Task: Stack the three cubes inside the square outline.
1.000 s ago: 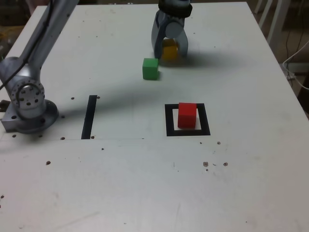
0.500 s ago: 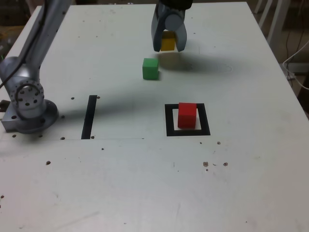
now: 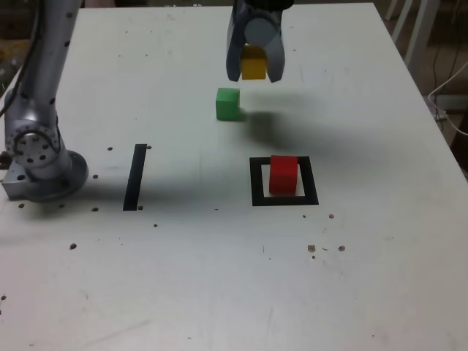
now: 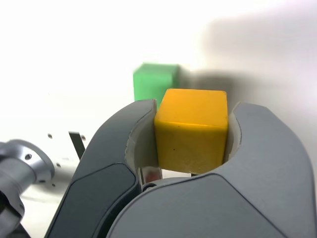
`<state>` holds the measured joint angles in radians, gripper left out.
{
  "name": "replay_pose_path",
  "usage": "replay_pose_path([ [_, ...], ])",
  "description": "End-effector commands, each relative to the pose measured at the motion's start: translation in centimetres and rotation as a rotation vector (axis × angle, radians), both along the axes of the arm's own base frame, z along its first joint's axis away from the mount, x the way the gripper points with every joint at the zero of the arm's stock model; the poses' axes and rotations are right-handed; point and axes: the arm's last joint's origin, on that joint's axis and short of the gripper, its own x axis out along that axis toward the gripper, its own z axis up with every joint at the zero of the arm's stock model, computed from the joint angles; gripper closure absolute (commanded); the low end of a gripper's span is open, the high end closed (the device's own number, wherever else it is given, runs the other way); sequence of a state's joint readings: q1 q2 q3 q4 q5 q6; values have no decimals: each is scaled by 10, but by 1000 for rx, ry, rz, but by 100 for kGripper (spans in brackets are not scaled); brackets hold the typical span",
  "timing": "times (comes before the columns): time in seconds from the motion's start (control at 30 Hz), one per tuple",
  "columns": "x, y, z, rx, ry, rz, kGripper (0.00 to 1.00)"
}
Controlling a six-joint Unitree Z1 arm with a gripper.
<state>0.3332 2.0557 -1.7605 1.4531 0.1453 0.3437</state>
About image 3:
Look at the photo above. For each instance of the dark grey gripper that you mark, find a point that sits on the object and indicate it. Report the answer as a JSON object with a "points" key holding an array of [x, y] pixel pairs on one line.
{"points": [[263, 12]]}

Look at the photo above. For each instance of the yellow cube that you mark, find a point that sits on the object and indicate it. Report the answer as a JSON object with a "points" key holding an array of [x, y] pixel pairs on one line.
{"points": [[253, 67]]}

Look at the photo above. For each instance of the green cube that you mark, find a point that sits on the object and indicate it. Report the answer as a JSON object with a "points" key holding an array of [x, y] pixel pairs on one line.
{"points": [[227, 106]]}

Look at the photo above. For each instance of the red cube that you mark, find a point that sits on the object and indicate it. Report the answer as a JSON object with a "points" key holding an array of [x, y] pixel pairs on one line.
{"points": [[283, 175]]}

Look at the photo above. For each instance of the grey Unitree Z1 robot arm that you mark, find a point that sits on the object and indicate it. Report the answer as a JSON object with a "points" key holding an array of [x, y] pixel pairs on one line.
{"points": [[47, 73]]}

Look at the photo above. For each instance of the black tape square outline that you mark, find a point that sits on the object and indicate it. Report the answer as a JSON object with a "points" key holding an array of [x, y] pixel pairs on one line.
{"points": [[256, 183]]}

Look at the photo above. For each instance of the white furniture leg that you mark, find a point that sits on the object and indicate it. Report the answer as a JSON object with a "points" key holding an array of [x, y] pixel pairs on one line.
{"points": [[402, 18], [392, 9], [420, 33]]}

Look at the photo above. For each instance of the black tape strip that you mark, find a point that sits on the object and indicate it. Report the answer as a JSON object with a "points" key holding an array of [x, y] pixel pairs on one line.
{"points": [[134, 179]]}

